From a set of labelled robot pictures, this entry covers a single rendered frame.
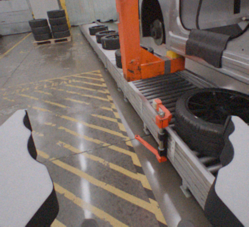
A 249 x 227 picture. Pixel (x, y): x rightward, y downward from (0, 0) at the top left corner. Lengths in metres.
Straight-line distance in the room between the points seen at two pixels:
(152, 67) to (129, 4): 0.65
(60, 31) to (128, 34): 6.00
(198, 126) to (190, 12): 1.21
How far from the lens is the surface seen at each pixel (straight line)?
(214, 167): 1.40
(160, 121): 1.33
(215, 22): 2.22
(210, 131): 1.31
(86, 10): 12.28
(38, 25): 7.70
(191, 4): 2.11
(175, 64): 2.07
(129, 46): 1.79
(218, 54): 1.49
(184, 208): 1.50
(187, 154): 1.27
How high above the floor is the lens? 1.30
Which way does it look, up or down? 31 degrees down
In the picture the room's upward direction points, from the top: 6 degrees counter-clockwise
